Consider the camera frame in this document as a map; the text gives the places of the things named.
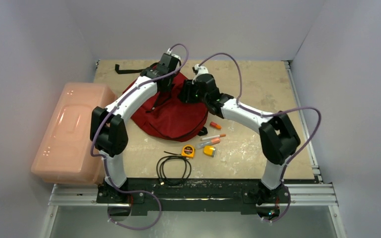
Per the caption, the red student backpack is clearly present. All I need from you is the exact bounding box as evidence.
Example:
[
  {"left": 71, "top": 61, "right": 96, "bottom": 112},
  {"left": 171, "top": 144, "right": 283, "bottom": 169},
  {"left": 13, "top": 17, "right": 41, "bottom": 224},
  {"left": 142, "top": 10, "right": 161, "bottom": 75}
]
[{"left": 131, "top": 72, "right": 208, "bottom": 142}]

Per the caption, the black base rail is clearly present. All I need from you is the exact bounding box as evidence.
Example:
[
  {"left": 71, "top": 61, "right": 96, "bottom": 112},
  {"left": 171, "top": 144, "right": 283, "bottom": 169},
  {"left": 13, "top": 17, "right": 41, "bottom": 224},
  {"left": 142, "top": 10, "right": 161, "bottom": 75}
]
[{"left": 96, "top": 177, "right": 319, "bottom": 218}]

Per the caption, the white orange marker pen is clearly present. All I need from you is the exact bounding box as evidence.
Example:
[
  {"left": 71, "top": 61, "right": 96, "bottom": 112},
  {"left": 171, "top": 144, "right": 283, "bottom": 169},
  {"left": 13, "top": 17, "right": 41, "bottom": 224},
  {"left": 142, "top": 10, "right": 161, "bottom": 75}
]
[{"left": 200, "top": 134, "right": 226, "bottom": 141}]

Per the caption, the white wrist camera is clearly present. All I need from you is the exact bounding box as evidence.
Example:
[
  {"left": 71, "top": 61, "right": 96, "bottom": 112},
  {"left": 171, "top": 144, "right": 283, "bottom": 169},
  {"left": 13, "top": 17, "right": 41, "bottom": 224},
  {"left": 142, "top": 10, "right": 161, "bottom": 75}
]
[
  {"left": 192, "top": 64, "right": 209, "bottom": 84},
  {"left": 166, "top": 48, "right": 182, "bottom": 63}
]

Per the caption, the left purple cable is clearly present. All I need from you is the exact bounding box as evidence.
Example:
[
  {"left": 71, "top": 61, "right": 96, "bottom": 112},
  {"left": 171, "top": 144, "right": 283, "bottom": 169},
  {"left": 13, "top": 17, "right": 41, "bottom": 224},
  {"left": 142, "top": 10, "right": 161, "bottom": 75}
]
[{"left": 90, "top": 43, "right": 190, "bottom": 198}]

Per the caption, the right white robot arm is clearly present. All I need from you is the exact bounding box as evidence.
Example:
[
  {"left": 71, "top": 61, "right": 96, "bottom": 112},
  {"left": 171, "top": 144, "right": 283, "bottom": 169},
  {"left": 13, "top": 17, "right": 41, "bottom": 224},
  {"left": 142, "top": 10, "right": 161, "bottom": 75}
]
[{"left": 179, "top": 73, "right": 301, "bottom": 202}]

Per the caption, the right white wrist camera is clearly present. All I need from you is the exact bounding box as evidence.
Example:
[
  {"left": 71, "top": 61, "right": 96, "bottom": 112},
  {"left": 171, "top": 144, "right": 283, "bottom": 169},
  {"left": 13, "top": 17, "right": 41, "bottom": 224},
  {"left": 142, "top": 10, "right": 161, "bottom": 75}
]
[{"left": 192, "top": 64, "right": 209, "bottom": 84}]

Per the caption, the pink translucent storage box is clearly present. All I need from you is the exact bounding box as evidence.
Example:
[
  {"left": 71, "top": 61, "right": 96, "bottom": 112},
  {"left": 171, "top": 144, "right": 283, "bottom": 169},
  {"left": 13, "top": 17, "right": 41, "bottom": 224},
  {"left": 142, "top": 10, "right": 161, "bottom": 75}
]
[{"left": 31, "top": 82, "right": 115, "bottom": 185}]

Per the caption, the yellow grey correction tape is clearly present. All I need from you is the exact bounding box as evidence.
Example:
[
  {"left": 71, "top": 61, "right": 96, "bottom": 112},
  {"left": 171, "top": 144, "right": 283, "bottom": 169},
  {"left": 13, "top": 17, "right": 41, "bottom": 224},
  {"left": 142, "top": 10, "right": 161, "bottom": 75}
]
[{"left": 203, "top": 145, "right": 216, "bottom": 157}]

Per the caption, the yellow tape measure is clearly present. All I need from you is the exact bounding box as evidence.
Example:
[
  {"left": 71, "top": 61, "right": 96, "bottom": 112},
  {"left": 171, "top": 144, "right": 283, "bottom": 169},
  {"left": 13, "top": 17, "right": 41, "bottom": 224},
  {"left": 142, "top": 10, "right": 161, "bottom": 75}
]
[{"left": 181, "top": 145, "right": 195, "bottom": 159}]

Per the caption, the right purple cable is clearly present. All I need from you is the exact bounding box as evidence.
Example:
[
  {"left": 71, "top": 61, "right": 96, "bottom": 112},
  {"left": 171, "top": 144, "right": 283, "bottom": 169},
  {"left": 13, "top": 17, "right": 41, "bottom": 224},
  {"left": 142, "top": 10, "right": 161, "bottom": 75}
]
[{"left": 197, "top": 52, "right": 322, "bottom": 184}]

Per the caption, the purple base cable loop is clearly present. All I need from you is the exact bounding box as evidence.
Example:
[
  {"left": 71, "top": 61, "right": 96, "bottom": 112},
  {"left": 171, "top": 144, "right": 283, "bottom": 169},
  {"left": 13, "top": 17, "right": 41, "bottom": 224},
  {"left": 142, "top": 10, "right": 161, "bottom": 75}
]
[{"left": 107, "top": 190, "right": 163, "bottom": 231}]

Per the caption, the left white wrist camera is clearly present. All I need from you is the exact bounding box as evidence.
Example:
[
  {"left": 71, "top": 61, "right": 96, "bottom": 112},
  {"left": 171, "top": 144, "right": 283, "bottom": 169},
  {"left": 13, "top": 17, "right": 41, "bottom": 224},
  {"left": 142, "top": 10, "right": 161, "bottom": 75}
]
[{"left": 166, "top": 48, "right": 182, "bottom": 63}]

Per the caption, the grey orange highlighter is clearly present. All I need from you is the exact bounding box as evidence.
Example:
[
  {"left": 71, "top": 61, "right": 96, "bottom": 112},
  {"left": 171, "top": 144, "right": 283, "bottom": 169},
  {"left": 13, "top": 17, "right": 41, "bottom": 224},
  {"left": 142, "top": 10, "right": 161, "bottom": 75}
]
[{"left": 195, "top": 138, "right": 220, "bottom": 149}]

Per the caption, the red orange crayon marker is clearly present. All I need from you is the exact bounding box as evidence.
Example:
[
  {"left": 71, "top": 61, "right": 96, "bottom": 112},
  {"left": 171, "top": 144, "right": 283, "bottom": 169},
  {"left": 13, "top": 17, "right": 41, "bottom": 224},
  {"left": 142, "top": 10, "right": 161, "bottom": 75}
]
[{"left": 209, "top": 121, "right": 222, "bottom": 130}]

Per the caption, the black coiled cable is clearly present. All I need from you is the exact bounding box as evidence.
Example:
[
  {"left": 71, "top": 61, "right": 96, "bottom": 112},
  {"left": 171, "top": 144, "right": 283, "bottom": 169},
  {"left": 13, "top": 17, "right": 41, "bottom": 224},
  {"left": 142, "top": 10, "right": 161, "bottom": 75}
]
[{"left": 155, "top": 151, "right": 192, "bottom": 185}]

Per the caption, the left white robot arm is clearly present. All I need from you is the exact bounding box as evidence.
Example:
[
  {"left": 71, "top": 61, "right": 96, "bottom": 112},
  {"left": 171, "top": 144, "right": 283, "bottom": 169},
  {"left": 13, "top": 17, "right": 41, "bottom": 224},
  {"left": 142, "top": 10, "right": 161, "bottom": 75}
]
[{"left": 90, "top": 53, "right": 186, "bottom": 203}]

